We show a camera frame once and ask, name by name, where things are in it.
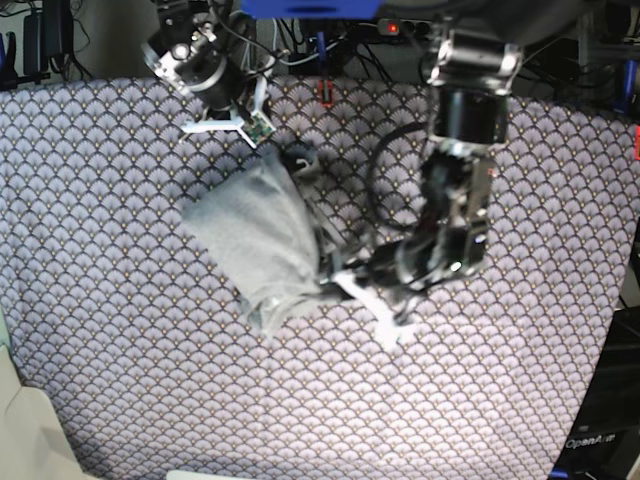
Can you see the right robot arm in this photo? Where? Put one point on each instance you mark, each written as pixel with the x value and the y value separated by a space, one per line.
pixel 208 50

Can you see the red black table clamp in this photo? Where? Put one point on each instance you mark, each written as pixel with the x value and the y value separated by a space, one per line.
pixel 325 83

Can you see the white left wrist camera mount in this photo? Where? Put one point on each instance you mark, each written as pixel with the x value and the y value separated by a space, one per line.
pixel 387 332

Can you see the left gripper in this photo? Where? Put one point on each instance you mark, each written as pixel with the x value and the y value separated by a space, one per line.
pixel 406 268

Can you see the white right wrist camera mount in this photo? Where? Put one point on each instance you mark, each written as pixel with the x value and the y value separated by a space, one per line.
pixel 247 118

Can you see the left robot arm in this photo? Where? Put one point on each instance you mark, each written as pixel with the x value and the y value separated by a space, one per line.
pixel 477 51

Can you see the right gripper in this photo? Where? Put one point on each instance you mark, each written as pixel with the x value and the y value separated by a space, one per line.
pixel 218 82

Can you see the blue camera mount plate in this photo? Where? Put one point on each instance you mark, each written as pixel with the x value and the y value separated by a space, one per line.
pixel 312 9

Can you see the black OpenArm box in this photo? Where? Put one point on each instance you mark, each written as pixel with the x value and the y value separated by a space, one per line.
pixel 604 440

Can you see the patterned fan-print tablecloth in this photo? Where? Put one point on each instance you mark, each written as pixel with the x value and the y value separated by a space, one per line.
pixel 136 336

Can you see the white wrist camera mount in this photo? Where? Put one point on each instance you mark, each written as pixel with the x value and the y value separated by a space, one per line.
pixel 247 118
pixel 387 332

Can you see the black power strip red switch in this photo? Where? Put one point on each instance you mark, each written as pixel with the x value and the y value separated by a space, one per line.
pixel 393 28

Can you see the grey T-shirt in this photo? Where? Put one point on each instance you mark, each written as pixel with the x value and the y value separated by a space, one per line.
pixel 266 232

